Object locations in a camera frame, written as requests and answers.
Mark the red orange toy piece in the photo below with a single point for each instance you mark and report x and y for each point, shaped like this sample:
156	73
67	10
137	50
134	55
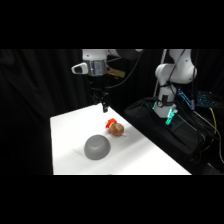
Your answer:
109	122

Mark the grey bowl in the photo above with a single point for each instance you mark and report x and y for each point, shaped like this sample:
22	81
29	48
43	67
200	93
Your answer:
97	147

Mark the black curtain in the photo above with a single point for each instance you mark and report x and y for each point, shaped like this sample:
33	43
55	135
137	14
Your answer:
36	100

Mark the black robot stand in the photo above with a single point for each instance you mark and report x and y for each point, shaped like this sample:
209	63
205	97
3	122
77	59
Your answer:
166	131

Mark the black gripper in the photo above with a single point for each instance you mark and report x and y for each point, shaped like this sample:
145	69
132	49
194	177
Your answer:
98	87

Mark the electronics with cyan lights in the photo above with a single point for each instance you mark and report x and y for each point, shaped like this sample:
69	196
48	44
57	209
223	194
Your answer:
200	97

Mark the brown plush toy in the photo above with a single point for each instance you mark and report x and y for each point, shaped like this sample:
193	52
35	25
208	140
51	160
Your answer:
116	129

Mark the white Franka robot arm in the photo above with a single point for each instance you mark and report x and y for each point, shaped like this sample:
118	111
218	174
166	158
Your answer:
175	71

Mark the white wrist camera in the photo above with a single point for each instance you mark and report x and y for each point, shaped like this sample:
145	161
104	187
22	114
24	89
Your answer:
79	68

